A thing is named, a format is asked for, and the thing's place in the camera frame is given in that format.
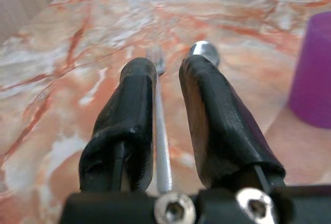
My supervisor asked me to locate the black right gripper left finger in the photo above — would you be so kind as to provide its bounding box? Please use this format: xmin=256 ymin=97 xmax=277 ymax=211
xmin=78 ymin=57 xmax=158 ymax=193

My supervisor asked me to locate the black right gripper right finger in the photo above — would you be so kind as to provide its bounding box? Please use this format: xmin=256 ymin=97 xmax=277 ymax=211
xmin=178 ymin=54 xmax=286 ymax=191

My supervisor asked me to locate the silver metal fork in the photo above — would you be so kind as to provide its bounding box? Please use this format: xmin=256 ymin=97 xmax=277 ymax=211
xmin=146 ymin=47 xmax=173 ymax=193

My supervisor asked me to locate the silver metal spoon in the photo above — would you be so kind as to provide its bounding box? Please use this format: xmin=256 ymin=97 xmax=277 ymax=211
xmin=188 ymin=40 xmax=221 ymax=66

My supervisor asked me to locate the purple plastic cup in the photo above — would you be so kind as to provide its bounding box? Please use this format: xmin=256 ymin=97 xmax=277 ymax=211
xmin=287 ymin=11 xmax=331 ymax=129

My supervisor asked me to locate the light wooden cabinet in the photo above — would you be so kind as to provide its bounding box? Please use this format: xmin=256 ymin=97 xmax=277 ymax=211
xmin=0 ymin=0 xmax=83 ymax=44

